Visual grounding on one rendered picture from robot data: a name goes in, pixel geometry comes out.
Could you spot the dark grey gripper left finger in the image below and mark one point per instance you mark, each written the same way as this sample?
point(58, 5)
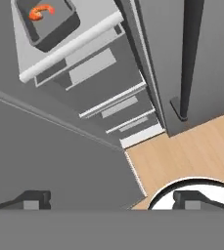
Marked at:
point(35, 197)

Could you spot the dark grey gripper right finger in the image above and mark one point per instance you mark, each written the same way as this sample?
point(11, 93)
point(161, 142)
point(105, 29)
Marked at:
point(190, 197)

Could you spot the plain grey freezer door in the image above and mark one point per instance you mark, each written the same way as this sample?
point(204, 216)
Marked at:
point(51, 156)

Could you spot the white freezer floor ledge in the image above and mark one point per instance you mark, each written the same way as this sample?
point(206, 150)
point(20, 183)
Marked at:
point(141, 136)

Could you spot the grey freezer body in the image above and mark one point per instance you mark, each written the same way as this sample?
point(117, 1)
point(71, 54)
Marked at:
point(94, 70)

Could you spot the dark grey meat container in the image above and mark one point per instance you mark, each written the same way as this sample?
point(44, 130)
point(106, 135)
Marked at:
point(59, 27)

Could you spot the orange shrimp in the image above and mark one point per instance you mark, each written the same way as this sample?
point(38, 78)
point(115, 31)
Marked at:
point(38, 12)

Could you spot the white round object black rim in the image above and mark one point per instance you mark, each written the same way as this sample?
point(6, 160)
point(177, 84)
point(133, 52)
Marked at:
point(214, 192)

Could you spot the white freezer rack with rail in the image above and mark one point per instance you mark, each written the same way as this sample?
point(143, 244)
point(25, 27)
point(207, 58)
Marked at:
point(71, 43)

